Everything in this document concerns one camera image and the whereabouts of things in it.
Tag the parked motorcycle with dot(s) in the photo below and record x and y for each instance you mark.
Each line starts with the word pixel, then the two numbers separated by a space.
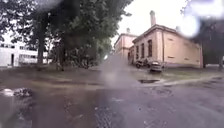
pixel 141 62

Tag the puddle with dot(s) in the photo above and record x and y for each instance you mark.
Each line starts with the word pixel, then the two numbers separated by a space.
pixel 13 92
pixel 148 81

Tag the parked car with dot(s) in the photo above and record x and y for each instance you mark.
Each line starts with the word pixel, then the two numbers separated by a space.
pixel 155 66

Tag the large dark green tree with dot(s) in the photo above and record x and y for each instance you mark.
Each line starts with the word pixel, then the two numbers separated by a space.
pixel 83 26

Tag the grey asphalt road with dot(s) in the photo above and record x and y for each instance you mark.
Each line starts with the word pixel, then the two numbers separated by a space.
pixel 150 106

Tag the yellow building with chimneys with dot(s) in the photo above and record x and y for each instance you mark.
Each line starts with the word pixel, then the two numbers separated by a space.
pixel 166 46

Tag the tall tree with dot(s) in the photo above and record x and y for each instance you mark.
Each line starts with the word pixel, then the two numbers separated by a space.
pixel 40 33

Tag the white low building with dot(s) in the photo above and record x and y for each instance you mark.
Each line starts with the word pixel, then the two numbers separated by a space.
pixel 13 55

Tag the group of trees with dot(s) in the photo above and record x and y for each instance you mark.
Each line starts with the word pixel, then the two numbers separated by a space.
pixel 213 40

